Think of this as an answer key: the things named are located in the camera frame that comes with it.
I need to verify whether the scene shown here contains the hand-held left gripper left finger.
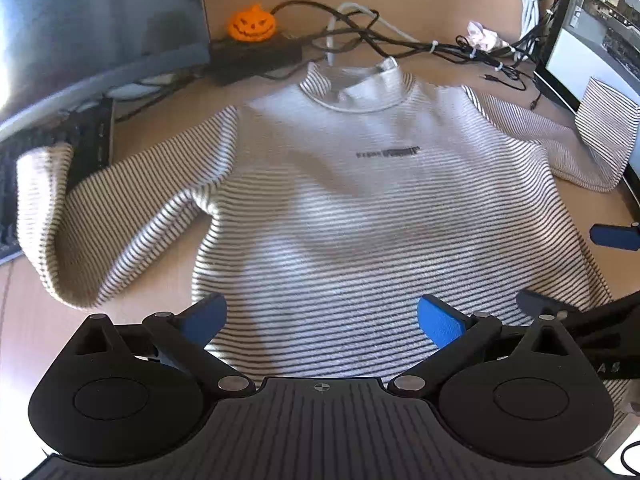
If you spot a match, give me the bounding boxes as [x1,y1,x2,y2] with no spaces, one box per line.
[65,292,255,399]

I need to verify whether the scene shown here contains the black cable bundle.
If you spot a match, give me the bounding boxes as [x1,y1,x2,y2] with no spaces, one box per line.
[270,0,566,68]

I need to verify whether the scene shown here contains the black power adapter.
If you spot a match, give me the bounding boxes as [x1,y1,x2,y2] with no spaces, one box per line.
[207,35,303,86]

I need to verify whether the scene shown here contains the small orange pumpkin figure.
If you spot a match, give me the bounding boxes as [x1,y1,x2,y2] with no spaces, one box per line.
[228,4,277,43]

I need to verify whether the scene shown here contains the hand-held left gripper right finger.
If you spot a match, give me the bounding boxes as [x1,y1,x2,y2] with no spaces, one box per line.
[388,295,580,397]

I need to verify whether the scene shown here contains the black audio jack cable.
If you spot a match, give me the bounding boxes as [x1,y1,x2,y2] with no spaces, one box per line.
[477,72,528,92]

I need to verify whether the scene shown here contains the black keyboard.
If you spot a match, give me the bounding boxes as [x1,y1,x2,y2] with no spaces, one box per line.
[0,97,116,264]

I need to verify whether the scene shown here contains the white computer case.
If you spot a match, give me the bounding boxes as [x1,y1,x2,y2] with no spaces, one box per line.
[532,0,640,192]

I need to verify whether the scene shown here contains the thick white cable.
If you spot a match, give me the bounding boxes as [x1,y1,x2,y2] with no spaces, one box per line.
[326,2,421,67]

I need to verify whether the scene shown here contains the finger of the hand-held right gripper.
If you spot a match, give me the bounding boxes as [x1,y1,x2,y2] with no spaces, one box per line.
[517,288,640,346]
[589,223,640,252]

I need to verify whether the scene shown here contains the striped sweater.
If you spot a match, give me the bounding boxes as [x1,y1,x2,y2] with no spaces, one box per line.
[15,56,640,431]

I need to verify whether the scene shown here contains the crumpled tissue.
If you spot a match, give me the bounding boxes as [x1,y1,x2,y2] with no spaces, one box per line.
[465,20,511,52]

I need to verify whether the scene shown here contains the curved computer monitor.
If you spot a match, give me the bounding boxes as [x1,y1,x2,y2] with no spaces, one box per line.
[0,0,211,142]

